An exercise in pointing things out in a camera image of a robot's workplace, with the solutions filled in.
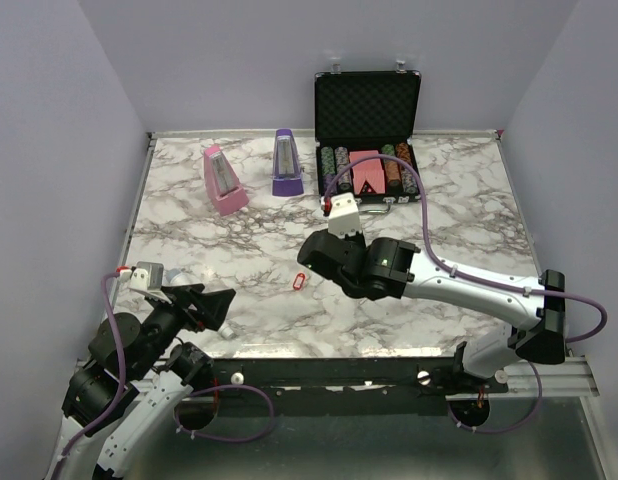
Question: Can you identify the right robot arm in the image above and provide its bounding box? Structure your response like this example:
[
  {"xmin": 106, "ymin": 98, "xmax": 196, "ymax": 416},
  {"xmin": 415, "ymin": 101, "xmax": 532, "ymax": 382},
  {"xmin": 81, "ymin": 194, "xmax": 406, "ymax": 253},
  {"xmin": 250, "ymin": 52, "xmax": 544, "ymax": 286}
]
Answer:
[{"xmin": 297, "ymin": 230, "xmax": 566, "ymax": 392}]

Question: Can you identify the red key fob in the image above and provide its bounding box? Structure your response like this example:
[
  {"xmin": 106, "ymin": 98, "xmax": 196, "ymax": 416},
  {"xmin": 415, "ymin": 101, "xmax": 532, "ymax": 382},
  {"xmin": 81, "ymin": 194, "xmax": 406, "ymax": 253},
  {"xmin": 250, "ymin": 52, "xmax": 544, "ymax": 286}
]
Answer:
[{"xmin": 292, "ymin": 272, "xmax": 306, "ymax": 291}]

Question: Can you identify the pink playing card deck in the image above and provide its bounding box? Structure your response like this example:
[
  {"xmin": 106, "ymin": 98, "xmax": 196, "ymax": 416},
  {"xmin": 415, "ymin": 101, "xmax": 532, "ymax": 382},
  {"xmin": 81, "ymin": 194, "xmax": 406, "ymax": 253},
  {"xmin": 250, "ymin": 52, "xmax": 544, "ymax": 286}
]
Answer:
[{"xmin": 352, "ymin": 157, "xmax": 386, "ymax": 195}]

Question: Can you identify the pink metronome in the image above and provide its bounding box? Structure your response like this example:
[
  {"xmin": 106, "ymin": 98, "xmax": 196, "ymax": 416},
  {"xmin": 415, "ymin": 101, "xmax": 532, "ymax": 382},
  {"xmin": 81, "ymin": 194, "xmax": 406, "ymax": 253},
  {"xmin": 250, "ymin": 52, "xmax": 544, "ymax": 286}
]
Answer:
[{"xmin": 203, "ymin": 145, "xmax": 249, "ymax": 216}]

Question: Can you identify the white microphone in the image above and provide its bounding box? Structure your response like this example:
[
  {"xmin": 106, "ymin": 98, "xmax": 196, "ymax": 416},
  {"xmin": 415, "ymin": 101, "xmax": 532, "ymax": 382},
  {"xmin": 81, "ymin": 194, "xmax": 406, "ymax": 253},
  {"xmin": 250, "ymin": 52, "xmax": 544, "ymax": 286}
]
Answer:
[{"xmin": 165, "ymin": 268, "xmax": 236, "ymax": 340}]

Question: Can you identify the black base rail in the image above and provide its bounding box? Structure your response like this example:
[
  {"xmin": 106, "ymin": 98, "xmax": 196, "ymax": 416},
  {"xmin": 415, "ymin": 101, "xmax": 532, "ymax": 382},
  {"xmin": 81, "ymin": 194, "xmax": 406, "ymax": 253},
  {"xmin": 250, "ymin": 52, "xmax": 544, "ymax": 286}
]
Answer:
[{"xmin": 183, "ymin": 357, "xmax": 508, "ymax": 418}]

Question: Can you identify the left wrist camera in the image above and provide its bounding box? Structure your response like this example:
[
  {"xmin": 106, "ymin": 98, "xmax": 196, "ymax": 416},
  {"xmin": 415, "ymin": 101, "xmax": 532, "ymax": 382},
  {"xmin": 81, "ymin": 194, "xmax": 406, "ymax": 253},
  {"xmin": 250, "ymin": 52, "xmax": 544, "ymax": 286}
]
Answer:
[{"xmin": 116, "ymin": 261, "xmax": 169, "ymax": 302}]

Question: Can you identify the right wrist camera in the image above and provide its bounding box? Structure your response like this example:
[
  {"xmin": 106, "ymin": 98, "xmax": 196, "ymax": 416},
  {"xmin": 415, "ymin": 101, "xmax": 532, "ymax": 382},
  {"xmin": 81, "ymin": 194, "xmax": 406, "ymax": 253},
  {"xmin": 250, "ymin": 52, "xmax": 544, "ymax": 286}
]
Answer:
[{"xmin": 323, "ymin": 192, "xmax": 363, "ymax": 239}]

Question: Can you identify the purple metronome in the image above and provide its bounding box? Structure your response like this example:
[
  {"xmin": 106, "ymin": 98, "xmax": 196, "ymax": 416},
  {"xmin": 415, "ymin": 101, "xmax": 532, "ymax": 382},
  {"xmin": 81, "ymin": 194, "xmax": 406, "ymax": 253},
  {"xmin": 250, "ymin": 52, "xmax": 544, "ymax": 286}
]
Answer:
[{"xmin": 272, "ymin": 129, "xmax": 304, "ymax": 197}]

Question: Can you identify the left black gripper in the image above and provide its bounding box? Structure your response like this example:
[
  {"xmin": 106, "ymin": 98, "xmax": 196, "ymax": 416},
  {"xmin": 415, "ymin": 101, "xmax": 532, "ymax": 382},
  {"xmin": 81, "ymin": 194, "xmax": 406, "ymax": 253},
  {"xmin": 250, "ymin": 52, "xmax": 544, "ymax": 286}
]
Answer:
[{"xmin": 133, "ymin": 282, "xmax": 236, "ymax": 378}]

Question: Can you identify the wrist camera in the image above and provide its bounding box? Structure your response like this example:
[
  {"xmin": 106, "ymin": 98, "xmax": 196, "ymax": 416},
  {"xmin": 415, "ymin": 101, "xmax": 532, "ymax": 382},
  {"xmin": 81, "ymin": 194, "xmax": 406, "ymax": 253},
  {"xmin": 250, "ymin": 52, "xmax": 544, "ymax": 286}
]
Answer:
[
  {"xmin": 323, "ymin": 192, "xmax": 363, "ymax": 239},
  {"xmin": 116, "ymin": 261, "xmax": 169, "ymax": 302}
]

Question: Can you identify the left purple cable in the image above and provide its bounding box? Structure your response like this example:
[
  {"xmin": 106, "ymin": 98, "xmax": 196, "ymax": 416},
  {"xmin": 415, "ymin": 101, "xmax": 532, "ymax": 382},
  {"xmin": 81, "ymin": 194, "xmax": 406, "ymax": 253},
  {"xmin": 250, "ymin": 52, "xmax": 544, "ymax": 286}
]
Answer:
[{"xmin": 48, "ymin": 269, "xmax": 275, "ymax": 480}]

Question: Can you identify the purple cable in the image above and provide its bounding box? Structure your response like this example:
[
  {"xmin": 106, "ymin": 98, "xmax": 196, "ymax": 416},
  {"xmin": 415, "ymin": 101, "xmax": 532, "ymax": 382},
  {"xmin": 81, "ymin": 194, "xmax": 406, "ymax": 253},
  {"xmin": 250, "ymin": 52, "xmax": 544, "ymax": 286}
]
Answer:
[
  {"xmin": 48, "ymin": 269, "xmax": 275, "ymax": 480},
  {"xmin": 326, "ymin": 153, "xmax": 608, "ymax": 436}
]

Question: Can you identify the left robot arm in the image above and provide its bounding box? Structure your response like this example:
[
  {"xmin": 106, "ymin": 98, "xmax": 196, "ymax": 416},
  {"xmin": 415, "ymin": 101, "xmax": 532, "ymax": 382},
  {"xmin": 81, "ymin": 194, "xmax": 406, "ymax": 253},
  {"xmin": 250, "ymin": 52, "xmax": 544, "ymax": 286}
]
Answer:
[{"xmin": 46, "ymin": 284, "xmax": 236, "ymax": 479}]

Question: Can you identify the black poker chip case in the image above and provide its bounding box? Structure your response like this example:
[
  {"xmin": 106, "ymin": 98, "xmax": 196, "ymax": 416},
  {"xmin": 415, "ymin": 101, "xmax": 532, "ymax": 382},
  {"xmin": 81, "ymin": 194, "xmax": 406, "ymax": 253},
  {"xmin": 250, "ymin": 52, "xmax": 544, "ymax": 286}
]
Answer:
[{"xmin": 314, "ymin": 70, "xmax": 422, "ymax": 205}]

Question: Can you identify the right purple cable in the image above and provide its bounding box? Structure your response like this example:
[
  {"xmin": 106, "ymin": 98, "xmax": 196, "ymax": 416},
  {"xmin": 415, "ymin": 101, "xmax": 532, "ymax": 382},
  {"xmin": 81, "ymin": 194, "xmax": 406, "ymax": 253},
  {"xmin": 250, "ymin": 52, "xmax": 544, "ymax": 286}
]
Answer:
[{"xmin": 326, "ymin": 153, "xmax": 608, "ymax": 436}]

